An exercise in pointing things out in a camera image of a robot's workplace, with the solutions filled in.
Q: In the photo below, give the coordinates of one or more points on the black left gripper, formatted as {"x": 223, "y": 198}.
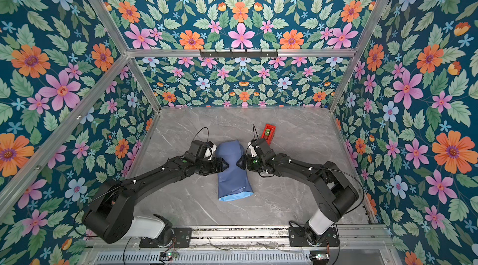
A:
{"x": 217, "y": 168}

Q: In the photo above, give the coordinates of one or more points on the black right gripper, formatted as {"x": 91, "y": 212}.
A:
{"x": 246, "y": 163}

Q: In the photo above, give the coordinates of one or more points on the light blue wrapping paper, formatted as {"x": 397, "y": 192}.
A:
{"x": 233, "y": 183}

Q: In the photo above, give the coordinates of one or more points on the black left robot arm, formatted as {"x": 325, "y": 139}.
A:
{"x": 110, "y": 214}

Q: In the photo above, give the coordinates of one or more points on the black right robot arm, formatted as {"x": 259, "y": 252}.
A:
{"x": 331, "y": 188}

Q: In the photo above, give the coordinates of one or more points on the red tape dispenser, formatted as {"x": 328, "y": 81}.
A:
{"x": 268, "y": 133}

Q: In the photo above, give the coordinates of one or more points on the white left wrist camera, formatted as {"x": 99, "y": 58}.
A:
{"x": 210, "y": 153}

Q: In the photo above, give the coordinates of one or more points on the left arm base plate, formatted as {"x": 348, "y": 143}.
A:
{"x": 169, "y": 238}

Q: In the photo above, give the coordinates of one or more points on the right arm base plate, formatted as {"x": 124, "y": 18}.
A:
{"x": 306, "y": 237}

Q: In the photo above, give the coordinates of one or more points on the white cable duct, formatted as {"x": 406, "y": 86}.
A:
{"x": 203, "y": 258}

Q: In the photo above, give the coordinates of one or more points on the black hook rail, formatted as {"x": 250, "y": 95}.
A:
{"x": 253, "y": 53}

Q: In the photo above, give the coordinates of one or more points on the aluminium mounting rail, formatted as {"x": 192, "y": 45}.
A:
{"x": 258, "y": 237}

